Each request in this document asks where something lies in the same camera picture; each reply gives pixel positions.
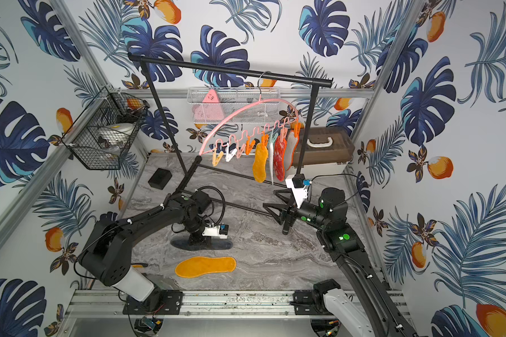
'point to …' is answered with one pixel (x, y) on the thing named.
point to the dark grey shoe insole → (211, 243)
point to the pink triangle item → (210, 109)
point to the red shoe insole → (280, 154)
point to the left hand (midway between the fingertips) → (207, 239)
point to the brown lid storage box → (325, 145)
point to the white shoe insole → (290, 144)
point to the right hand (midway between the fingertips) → (271, 196)
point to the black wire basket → (88, 149)
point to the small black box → (160, 178)
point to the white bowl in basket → (116, 133)
